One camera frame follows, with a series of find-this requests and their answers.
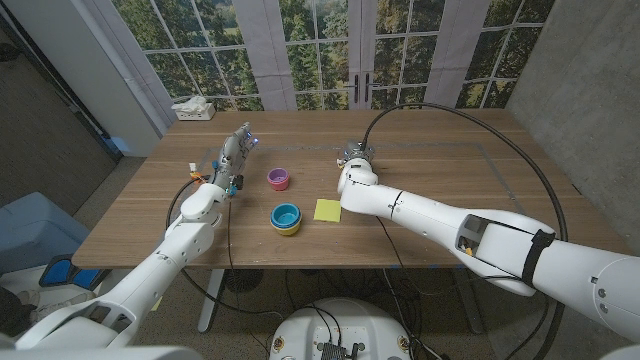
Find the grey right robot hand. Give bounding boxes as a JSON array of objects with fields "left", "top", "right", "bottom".
[{"left": 337, "top": 139, "right": 376, "bottom": 169}]

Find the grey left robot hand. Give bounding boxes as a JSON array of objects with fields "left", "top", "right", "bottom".
[{"left": 208, "top": 122, "right": 260, "bottom": 197}]

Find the yellow sticky note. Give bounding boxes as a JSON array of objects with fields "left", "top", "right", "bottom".
[{"left": 313, "top": 198, "right": 343, "bottom": 224}]

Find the pink plastic bowl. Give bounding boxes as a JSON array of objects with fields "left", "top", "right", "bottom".
[{"left": 267, "top": 172, "right": 291, "bottom": 192}]

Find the teal plastic bowl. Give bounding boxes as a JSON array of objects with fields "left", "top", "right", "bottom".
[{"left": 271, "top": 202, "right": 302, "bottom": 227}]

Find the blue plastic bowl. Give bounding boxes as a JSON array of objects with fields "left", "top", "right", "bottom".
[{"left": 270, "top": 202, "right": 303, "bottom": 230}]

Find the yellow plastic bowl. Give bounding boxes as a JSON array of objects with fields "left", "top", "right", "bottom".
[{"left": 272, "top": 219, "right": 302, "bottom": 237}]

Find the white tissue box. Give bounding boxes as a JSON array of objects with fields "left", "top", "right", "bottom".
[{"left": 171, "top": 96, "right": 217, "bottom": 122}]

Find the printed window backdrop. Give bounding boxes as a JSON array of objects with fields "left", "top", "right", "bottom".
[{"left": 112, "top": 0, "right": 556, "bottom": 112}]

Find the black round floor fan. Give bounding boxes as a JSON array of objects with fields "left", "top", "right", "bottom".
[{"left": 223, "top": 268, "right": 265, "bottom": 295}]

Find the white table leg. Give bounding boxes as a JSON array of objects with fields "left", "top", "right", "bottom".
[{"left": 197, "top": 268, "right": 227, "bottom": 335}]

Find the white robot torso base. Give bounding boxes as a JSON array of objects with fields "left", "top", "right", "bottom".
[{"left": 269, "top": 298, "right": 414, "bottom": 360}]

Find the grey table leg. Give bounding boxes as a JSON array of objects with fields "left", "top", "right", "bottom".
[{"left": 452, "top": 267, "right": 486, "bottom": 335}]

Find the blue and black pedal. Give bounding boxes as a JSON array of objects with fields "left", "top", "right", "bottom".
[{"left": 38, "top": 253, "right": 114, "bottom": 292}]

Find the blue grey storage box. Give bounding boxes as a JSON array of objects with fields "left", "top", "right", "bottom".
[{"left": 0, "top": 192, "right": 91, "bottom": 275}]

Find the white sneaker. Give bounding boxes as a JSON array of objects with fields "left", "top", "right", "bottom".
[{"left": 29, "top": 289, "right": 96, "bottom": 321}]

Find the white robot chest edge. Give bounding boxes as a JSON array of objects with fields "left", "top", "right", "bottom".
[{"left": 0, "top": 345, "right": 204, "bottom": 360}]

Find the dark trouser leg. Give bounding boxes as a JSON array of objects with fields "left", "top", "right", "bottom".
[{"left": 0, "top": 287, "right": 31, "bottom": 336}]

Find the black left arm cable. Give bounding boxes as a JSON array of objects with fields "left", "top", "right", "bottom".
[{"left": 165, "top": 173, "right": 286, "bottom": 321}]

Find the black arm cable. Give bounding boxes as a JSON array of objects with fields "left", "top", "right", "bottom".
[
  {"left": 360, "top": 102, "right": 569, "bottom": 360},
  {"left": 165, "top": 173, "right": 286, "bottom": 321}
]

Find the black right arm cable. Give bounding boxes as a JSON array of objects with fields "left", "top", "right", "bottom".
[{"left": 360, "top": 102, "right": 569, "bottom": 360}]

